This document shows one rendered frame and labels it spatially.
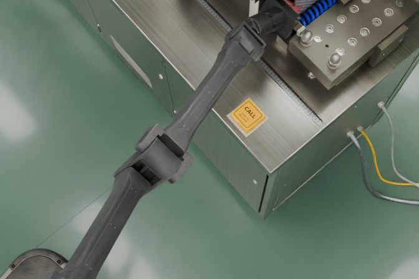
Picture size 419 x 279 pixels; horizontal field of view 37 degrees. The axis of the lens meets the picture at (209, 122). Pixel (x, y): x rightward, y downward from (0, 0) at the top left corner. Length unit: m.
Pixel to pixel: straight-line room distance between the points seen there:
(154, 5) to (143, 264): 1.12
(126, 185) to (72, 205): 1.42
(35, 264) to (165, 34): 1.02
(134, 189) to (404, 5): 0.92
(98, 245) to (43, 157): 1.61
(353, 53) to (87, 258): 0.91
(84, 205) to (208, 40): 1.09
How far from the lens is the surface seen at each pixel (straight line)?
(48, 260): 2.41
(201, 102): 1.36
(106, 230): 1.20
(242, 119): 1.72
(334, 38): 1.72
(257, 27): 1.54
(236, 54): 1.46
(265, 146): 1.73
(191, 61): 1.82
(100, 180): 2.68
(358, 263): 2.62
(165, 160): 1.28
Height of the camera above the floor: 2.55
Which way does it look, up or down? 71 degrees down
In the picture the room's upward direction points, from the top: 5 degrees counter-clockwise
